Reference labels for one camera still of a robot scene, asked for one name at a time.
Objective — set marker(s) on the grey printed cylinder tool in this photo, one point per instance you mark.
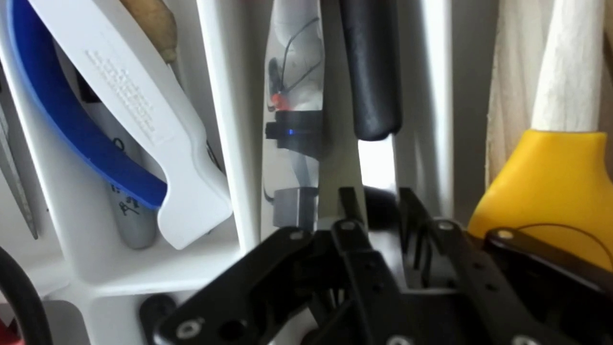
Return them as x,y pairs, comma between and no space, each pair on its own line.
134,218

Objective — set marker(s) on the grey metal tool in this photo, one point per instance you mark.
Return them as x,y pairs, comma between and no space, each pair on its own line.
20,173

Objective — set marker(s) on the white drawer organizer tray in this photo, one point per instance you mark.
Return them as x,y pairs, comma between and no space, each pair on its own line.
236,127

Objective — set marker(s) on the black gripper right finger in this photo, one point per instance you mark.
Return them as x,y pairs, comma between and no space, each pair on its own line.
485,288

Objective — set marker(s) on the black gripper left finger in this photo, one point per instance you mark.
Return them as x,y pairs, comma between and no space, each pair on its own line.
318,294

